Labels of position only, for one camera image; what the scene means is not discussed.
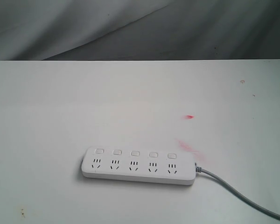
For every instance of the white five-outlet power strip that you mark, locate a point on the white five-outlet power strip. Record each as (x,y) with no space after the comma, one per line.
(139,165)

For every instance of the grey backdrop cloth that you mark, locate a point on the grey backdrop cloth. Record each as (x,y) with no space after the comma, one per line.
(139,29)

